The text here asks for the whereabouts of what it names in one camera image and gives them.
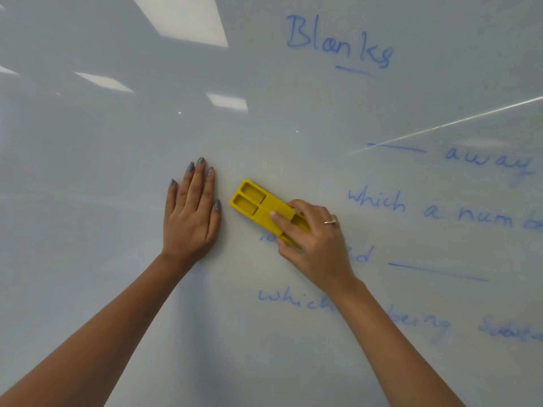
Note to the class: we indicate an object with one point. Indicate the person's left hand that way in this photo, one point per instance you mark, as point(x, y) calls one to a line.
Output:
point(191, 224)

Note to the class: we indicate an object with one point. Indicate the person's right hand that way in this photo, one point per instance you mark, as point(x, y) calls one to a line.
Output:
point(318, 250)

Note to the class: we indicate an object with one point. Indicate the yellow whiteboard eraser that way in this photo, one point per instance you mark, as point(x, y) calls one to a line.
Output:
point(258, 205)

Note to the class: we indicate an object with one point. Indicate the white whiteboard with blue writing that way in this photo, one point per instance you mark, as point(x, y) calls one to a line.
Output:
point(106, 144)

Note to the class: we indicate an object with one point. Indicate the person's left forearm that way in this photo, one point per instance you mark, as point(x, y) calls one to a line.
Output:
point(89, 339)

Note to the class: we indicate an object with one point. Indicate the person's right forearm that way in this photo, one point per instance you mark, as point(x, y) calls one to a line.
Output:
point(398, 351)

